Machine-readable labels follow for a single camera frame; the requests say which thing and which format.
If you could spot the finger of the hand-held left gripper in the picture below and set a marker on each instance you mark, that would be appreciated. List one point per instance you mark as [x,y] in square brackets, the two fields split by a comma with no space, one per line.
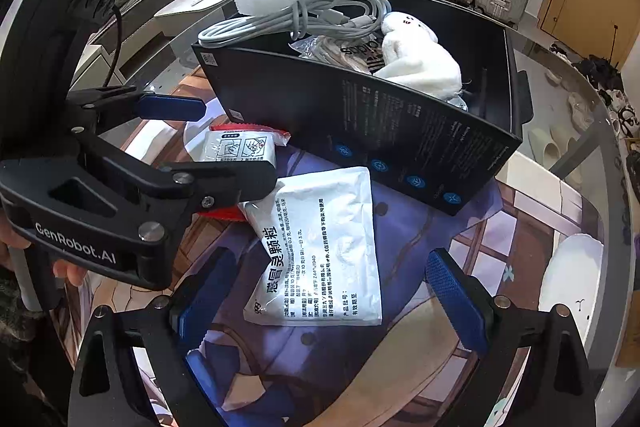
[230,184]
[170,106]

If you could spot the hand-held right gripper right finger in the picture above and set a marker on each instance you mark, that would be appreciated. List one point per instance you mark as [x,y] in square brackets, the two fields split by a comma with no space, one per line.
[455,297]

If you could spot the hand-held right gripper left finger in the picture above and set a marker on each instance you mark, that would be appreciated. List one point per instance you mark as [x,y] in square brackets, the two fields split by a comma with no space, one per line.
[192,317]

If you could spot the red white packet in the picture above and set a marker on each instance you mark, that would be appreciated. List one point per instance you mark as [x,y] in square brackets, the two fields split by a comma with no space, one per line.
[240,147]

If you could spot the white medicine sachet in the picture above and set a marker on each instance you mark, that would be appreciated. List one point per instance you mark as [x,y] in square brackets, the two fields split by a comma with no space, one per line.
[320,232]

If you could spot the black cardboard box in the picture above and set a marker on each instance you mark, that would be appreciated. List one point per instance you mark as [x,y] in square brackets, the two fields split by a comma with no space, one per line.
[400,147]

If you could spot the bag of striped shoelaces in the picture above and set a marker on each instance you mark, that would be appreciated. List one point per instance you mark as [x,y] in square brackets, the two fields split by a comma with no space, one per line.
[325,52]

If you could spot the white plush toy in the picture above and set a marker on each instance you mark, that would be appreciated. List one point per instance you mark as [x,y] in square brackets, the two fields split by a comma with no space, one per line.
[425,62]

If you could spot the person's left forearm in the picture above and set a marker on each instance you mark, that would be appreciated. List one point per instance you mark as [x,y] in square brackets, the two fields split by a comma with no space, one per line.
[20,322]

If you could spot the person's left hand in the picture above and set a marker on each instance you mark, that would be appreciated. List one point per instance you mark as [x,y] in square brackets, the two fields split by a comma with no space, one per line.
[70,274]

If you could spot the printed desk mat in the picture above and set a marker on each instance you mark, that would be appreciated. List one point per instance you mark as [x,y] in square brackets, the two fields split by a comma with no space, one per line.
[400,247]

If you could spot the beige slipper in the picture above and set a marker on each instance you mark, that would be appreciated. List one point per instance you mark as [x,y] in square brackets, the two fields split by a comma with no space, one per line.
[542,147]
[565,157]

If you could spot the brown cardboard box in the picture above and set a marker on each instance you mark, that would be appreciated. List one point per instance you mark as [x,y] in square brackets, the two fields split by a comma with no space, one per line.
[629,337]

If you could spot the black-rimmed glass table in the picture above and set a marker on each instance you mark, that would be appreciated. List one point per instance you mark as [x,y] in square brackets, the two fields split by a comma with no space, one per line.
[610,197]

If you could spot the pile of shoes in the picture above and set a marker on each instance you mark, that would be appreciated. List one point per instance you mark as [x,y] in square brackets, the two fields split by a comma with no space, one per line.
[600,77]

